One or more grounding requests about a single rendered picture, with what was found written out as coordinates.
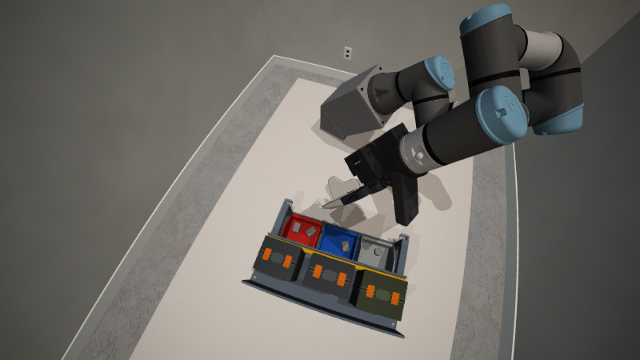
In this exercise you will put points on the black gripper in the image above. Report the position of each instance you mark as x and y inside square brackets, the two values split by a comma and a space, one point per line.
[375, 161]

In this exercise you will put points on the red bin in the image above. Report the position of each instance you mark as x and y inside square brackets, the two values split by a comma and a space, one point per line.
[302, 236]

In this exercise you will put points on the yellow flat bar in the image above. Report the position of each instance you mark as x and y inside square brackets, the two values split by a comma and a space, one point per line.
[357, 266]

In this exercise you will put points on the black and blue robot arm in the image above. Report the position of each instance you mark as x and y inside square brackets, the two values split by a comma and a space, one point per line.
[493, 48]

